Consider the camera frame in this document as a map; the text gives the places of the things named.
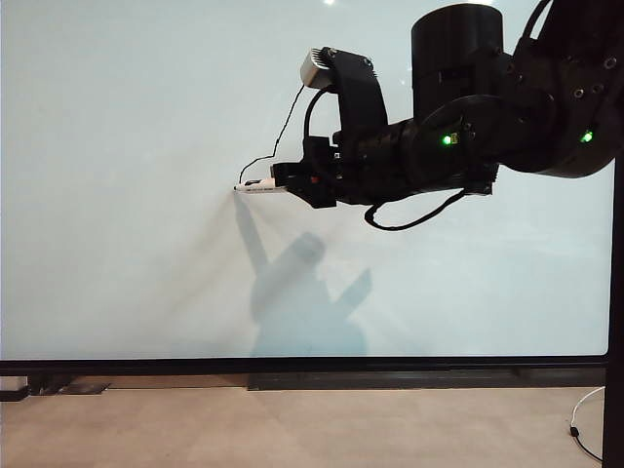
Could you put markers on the white black whiteboard marker pen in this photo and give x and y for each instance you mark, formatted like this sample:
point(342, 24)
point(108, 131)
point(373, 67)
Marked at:
point(258, 186)

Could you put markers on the white glass whiteboard black frame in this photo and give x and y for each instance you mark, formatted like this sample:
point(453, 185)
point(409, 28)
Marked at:
point(146, 195)

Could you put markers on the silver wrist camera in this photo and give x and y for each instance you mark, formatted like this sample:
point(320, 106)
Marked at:
point(317, 70)

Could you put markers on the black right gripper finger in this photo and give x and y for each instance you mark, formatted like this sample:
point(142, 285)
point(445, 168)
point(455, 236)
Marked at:
point(312, 187)

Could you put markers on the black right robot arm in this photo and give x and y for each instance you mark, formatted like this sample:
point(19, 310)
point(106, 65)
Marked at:
point(487, 122)

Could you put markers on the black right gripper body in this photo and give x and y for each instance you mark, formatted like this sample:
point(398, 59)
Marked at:
point(380, 175)

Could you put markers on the black whiteboard stand post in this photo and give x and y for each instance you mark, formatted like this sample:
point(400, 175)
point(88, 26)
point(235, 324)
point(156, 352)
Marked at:
point(613, 341)

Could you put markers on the black whiteboard stand foot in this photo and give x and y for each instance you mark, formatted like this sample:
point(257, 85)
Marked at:
point(44, 385)

